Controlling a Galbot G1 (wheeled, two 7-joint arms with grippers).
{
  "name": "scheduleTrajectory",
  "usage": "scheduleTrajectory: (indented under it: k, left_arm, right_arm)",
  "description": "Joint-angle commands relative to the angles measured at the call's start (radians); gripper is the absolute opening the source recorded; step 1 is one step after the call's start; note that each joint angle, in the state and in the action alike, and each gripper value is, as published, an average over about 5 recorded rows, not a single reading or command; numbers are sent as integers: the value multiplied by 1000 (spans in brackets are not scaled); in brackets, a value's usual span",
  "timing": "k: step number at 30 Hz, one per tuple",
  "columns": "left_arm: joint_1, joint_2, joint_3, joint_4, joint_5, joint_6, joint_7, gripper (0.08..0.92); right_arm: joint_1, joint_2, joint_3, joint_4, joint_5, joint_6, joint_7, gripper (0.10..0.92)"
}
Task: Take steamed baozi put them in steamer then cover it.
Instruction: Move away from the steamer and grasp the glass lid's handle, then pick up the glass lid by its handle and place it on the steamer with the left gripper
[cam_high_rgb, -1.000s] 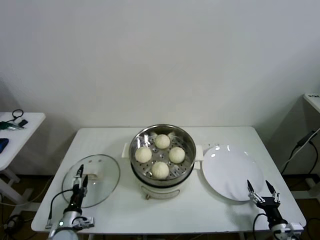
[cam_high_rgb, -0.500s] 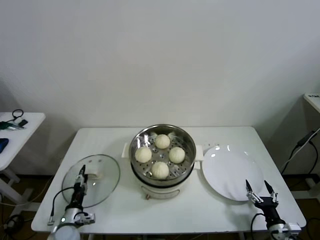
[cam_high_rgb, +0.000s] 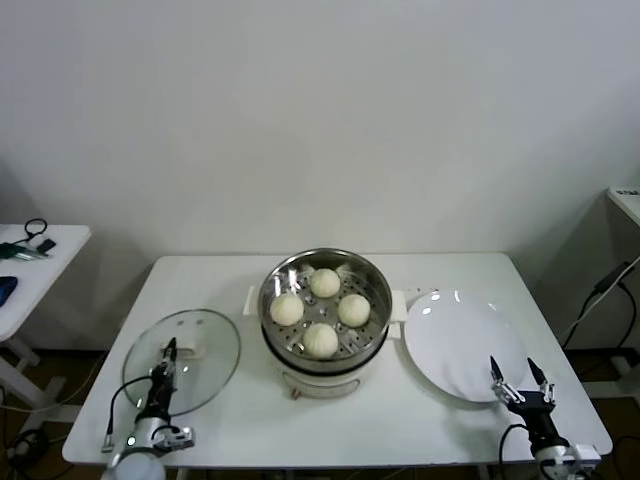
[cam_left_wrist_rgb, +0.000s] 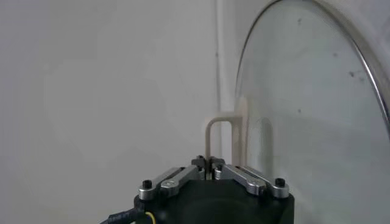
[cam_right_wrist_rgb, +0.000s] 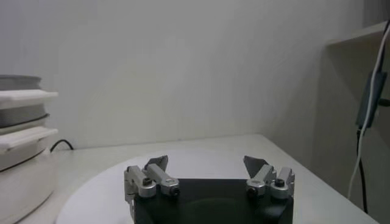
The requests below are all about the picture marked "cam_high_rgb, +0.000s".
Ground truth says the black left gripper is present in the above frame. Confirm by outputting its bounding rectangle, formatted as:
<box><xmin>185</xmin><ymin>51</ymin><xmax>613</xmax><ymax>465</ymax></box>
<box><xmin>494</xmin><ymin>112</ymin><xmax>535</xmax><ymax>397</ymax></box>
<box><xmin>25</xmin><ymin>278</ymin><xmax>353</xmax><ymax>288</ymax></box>
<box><xmin>142</xmin><ymin>338</ymin><xmax>178</xmax><ymax>421</ymax></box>

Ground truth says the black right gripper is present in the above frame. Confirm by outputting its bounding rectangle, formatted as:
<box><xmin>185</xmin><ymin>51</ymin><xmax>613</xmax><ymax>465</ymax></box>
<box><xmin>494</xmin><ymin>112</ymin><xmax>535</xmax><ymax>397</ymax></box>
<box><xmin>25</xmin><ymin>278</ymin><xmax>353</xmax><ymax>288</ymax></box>
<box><xmin>491</xmin><ymin>355</ymin><xmax>569</xmax><ymax>454</ymax></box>

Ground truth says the glass lid with white handle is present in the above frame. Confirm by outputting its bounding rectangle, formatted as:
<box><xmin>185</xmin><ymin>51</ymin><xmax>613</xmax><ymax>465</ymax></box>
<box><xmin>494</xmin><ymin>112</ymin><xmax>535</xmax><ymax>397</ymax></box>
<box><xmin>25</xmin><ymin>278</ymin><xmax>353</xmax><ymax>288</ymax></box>
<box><xmin>122</xmin><ymin>308</ymin><xmax>242</xmax><ymax>416</ymax></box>

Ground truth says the white steamed baozi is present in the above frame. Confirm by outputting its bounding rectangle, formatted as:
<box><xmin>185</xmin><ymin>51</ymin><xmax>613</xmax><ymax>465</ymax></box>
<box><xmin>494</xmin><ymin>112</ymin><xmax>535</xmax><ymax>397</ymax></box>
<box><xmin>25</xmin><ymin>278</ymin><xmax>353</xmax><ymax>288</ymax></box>
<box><xmin>308</xmin><ymin>267</ymin><xmax>342</xmax><ymax>300</ymax></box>
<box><xmin>269</xmin><ymin>292</ymin><xmax>305</xmax><ymax>326</ymax></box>
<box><xmin>302</xmin><ymin>322</ymin><xmax>340</xmax><ymax>360</ymax></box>
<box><xmin>337</xmin><ymin>293</ymin><xmax>372</xmax><ymax>329</ymax></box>

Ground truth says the perforated steel steamer basket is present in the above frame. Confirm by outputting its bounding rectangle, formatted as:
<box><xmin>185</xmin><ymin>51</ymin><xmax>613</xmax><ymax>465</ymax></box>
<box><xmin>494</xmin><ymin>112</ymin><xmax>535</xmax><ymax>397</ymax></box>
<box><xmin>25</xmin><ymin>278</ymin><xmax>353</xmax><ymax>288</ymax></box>
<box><xmin>243</xmin><ymin>247</ymin><xmax>407</xmax><ymax>364</ymax></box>

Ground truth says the white round plate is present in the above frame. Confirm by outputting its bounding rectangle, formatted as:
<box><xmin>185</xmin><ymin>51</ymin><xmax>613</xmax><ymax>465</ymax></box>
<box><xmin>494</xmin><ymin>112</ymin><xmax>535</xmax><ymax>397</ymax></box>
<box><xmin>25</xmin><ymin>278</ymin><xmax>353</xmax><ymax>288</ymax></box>
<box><xmin>403</xmin><ymin>289</ymin><xmax>529</xmax><ymax>403</ymax></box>

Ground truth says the white side table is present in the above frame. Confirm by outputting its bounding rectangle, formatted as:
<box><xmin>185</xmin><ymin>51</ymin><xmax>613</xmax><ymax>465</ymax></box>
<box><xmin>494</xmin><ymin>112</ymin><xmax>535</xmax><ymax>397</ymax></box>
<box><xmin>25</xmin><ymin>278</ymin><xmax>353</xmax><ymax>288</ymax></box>
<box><xmin>0</xmin><ymin>223</ymin><xmax>92</xmax><ymax>416</ymax></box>

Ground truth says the white electric cooker pot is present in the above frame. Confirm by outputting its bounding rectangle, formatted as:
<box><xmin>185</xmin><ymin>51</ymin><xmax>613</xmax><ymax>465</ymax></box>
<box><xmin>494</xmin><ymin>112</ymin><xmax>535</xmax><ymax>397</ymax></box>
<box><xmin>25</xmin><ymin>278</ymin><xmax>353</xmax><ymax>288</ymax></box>
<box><xmin>260</xmin><ymin>319</ymin><xmax>401</xmax><ymax>401</ymax></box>

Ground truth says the white table with black label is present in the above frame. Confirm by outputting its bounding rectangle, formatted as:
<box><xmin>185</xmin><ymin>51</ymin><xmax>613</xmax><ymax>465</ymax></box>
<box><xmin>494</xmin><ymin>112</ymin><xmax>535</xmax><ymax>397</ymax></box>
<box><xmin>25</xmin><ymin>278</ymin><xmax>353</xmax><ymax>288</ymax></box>
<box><xmin>606</xmin><ymin>185</ymin><xmax>640</xmax><ymax>226</ymax></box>

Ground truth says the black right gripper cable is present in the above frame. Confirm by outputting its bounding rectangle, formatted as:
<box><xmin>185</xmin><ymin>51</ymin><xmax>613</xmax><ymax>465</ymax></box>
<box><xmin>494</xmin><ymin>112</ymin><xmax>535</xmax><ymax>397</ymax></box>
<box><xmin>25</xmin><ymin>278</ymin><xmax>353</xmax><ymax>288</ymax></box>
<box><xmin>498</xmin><ymin>423</ymin><xmax>531</xmax><ymax>469</ymax></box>

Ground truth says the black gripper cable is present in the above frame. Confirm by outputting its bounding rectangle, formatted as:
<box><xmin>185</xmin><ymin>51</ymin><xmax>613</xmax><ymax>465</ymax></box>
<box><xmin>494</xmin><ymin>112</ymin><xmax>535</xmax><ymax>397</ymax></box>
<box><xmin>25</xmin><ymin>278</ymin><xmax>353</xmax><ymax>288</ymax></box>
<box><xmin>102</xmin><ymin>376</ymin><xmax>154</xmax><ymax>454</ymax></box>
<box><xmin>498</xmin><ymin>423</ymin><xmax>531</xmax><ymax>469</ymax></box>

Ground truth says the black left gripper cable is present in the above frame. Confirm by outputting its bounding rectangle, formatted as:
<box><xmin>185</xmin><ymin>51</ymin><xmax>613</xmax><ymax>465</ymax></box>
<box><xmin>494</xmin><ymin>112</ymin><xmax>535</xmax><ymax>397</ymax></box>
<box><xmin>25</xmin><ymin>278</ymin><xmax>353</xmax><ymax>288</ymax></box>
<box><xmin>102</xmin><ymin>376</ymin><xmax>154</xmax><ymax>454</ymax></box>

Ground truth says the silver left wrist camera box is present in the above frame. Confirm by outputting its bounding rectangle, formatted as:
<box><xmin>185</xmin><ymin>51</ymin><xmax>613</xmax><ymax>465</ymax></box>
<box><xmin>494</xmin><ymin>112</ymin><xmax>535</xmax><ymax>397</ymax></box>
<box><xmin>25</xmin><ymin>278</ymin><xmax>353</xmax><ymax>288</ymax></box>
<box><xmin>152</xmin><ymin>424</ymin><xmax>196</xmax><ymax>451</ymax></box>

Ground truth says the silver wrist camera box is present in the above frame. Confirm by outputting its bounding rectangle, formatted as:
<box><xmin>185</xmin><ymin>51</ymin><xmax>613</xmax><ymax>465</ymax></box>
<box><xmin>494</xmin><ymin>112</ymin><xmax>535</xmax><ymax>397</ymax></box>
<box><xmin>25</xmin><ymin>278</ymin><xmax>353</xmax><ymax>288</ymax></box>
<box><xmin>569</xmin><ymin>442</ymin><xmax>601</xmax><ymax>466</ymax></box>
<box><xmin>152</xmin><ymin>424</ymin><xmax>196</xmax><ymax>451</ymax></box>

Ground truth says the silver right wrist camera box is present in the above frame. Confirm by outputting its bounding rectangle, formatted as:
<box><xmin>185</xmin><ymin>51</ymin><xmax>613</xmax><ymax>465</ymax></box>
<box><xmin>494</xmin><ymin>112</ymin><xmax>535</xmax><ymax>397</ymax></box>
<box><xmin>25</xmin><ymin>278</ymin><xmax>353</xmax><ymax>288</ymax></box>
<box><xmin>569</xmin><ymin>442</ymin><xmax>601</xmax><ymax>466</ymax></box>

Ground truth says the black power cable with adapter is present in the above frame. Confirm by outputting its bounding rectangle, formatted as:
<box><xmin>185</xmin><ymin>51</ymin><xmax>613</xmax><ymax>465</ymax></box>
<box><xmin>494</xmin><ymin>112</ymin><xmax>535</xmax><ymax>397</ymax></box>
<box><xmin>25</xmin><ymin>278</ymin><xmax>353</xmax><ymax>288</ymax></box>
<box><xmin>559</xmin><ymin>259</ymin><xmax>640</xmax><ymax>351</ymax></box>

